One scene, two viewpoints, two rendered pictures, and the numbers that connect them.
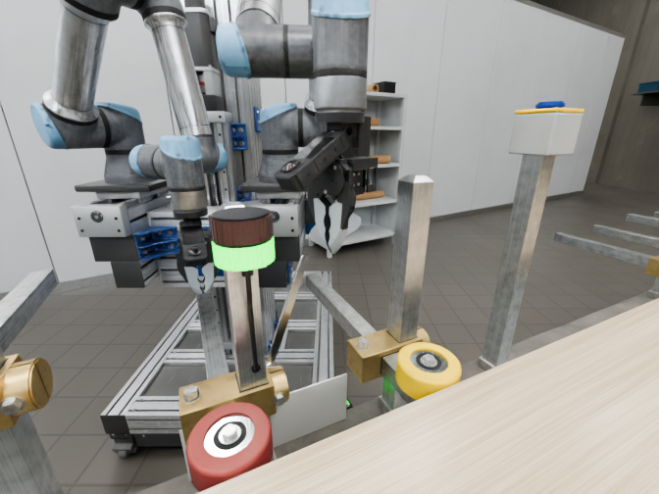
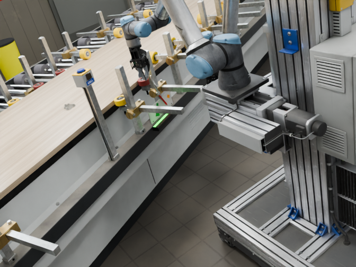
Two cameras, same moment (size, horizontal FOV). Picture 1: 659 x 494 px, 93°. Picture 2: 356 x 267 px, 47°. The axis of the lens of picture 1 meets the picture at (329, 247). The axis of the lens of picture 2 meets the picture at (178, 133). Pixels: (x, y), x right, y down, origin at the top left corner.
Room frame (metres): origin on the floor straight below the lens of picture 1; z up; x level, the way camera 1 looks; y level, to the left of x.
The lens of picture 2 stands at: (2.45, -0.91, 1.84)
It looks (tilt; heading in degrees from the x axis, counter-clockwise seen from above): 30 degrees down; 153
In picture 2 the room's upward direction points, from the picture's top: 16 degrees counter-clockwise
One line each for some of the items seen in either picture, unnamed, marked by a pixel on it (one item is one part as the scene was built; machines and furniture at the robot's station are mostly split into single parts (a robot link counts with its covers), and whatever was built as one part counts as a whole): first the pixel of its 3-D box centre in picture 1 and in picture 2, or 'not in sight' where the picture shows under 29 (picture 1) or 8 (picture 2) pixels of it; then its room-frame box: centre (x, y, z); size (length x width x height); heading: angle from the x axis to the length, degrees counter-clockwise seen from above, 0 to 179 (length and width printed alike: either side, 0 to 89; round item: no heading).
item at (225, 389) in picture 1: (236, 400); (157, 89); (0.33, 0.12, 0.85); 0.13 x 0.06 x 0.05; 115
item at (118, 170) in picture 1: (128, 165); not in sight; (1.05, 0.65, 1.09); 0.15 x 0.15 x 0.10
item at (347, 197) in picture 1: (340, 199); not in sight; (0.46, -0.02, 1.09); 0.05 x 0.02 x 0.09; 45
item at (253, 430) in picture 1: (234, 470); (145, 86); (0.23, 0.10, 0.85); 0.08 x 0.08 x 0.11
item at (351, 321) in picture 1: (353, 324); (150, 109); (0.51, -0.05, 0.84); 0.43 x 0.03 x 0.04; 25
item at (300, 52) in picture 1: (324, 53); (142, 28); (0.59, 0.01, 1.31); 0.11 x 0.11 x 0.08; 4
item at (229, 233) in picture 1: (241, 224); not in sight; (0.30, 0.09, 1.10); 0.06 x 0.06 x 0.02
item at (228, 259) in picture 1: (244, 249); not in sight; (0.30, 0.09, 1.07); 0.06 x 0.06 x 0.02
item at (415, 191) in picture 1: (402, 322); (131, 104); (0.44, -0.12, 0.89); 0.03 x 0.03 x 0.48; 25
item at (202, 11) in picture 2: not in sight; (206, 33); (0.02, 0.79, 0.92); 0.03 x 0.03 x 0.48; 25
